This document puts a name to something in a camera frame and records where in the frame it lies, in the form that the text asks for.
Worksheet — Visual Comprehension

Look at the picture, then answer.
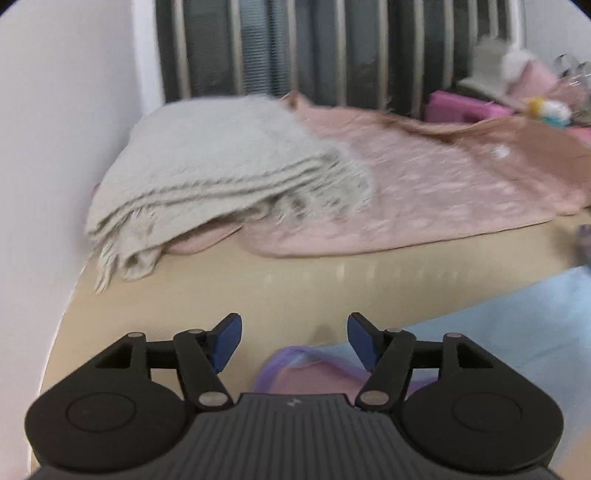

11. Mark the pink purple blue garment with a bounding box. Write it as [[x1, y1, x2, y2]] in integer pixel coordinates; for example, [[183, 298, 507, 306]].
[[253, 266, 590, 479]]

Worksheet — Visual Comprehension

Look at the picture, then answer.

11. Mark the pink quilted jacket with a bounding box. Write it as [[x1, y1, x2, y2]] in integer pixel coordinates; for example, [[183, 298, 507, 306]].
[[163, 93, 590, 257]]

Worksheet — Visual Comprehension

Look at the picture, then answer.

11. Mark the beige knitted fringed blanket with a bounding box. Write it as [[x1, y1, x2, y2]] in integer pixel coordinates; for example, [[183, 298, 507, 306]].
[[85, 95, 375, 292]]

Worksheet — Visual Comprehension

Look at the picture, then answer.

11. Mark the yellow white plush toy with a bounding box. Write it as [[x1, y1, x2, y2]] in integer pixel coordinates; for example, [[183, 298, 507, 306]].
[[526, 97, 572, 128]]

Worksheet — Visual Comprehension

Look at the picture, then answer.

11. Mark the steel window railing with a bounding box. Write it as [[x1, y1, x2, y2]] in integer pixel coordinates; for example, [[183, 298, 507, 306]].
[[155, 1, 523, 118]]

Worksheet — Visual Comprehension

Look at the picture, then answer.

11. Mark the pink pouch bag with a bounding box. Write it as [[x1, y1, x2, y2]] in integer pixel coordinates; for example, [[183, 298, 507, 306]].
[[507, 59, 559, 102]]

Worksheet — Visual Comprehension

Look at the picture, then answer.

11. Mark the stack of white boxes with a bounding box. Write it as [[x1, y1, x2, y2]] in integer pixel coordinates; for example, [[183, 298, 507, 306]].
[[458, 37, 532, 100]]

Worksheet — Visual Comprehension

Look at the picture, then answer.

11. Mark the clear pink plastic bag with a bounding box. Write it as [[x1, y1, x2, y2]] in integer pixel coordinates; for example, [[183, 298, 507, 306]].
[[551, 53, 590, 127]]

